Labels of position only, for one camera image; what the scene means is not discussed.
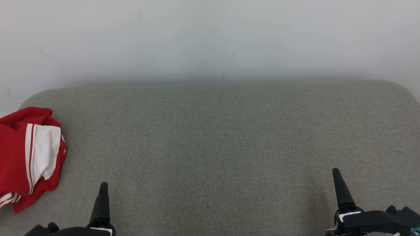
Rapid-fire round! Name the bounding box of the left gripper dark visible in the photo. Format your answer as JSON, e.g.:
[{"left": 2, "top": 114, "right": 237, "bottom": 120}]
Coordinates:
[{"left": 25, "top": 182, "right": 116, "bottom": 236}]

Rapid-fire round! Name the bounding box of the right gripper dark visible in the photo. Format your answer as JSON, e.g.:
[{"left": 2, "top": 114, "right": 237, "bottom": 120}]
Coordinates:
[{"left": 328, "top": 168, "right": 420, "bottom": 236}]

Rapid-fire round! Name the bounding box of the red white basketball jersey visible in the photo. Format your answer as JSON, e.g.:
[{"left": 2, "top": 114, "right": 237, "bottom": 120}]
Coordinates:
[{"left": 0, "top": 107, "right": 67, "bottom": 197}]

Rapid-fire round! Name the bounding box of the grey fabric sofa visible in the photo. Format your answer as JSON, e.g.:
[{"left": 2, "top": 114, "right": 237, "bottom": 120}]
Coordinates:
[{"left": 0, "top": 80, "right": 420, "bottom": 236}]

